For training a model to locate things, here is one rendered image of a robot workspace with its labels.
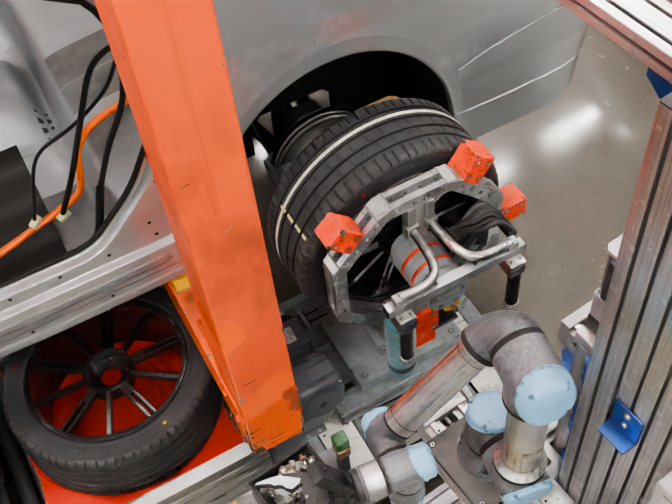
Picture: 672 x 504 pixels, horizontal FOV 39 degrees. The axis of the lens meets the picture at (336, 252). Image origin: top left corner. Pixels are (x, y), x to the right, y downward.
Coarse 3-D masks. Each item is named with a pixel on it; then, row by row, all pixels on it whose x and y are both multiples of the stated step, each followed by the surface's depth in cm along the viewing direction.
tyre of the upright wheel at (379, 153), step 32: (352, 128) 256; (384, 128) 255; (416, 128) 257; (448, 128) 262; (320, 160) 256; (352, 160) 251; (384, 160) 248; (416, 160) 251; (448, 160) 258; (288, 192) 261; (320, 192) 253; (352, 192) 248; (288, 224) 262; (288, 256) 267; (320, 256) 260; (320, 288) 270
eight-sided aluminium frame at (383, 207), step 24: (384, 192) 249; (408, 192) 252; (432, 192) 250; (480, 192) 262; (360, 216) 250; (384, 216) 246; (360, 240) 249; (480, 240) 284; (336, 264) 253; (336, 288) 259; (336, 312) 269; (360, 312) 275
